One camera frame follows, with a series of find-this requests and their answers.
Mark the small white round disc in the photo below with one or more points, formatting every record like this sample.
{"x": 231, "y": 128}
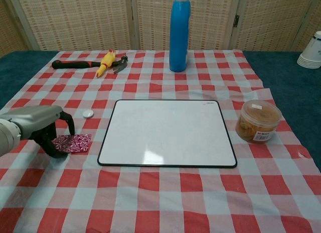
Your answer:
{"x": 88, "y": 114}

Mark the stack of white paper cups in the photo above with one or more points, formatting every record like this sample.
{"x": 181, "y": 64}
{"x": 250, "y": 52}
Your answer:
{"x": 311, "y": 57}

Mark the black red claw hammer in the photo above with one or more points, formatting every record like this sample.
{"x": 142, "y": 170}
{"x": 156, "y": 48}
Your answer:
{"x": 70, "y": 64}

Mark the blue pump bottle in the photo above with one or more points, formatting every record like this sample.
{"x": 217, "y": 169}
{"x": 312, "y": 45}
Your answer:
{"x": 178, "y": 42}

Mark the woven folding screen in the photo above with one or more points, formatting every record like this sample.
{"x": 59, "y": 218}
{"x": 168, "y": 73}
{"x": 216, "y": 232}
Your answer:
{"x": 75, "y": 22}

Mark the yellow rubber chicken toy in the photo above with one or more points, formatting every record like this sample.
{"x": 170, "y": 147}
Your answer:
{"x": 106, "y": 62}

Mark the metal screen hinge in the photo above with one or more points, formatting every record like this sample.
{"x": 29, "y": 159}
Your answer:
{"x": 236, "y": 21}

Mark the red white checkered tablecloth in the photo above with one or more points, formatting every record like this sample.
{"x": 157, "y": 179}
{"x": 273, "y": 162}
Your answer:
{"x": 160, "y": 192}

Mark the red white patterned packet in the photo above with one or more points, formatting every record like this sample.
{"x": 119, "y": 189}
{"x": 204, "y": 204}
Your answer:
{"x": 80, "y": 142}

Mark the clear tub of rubber bands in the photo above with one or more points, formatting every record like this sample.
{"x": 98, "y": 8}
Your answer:
{"x": 258, "y": 122}

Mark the white board black rim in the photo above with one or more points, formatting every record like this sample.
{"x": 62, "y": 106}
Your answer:
{"x": 165, "y": 132}

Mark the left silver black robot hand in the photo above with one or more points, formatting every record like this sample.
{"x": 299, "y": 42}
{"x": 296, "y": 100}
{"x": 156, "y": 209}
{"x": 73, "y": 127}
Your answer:
{"x": 35, "y": 120}

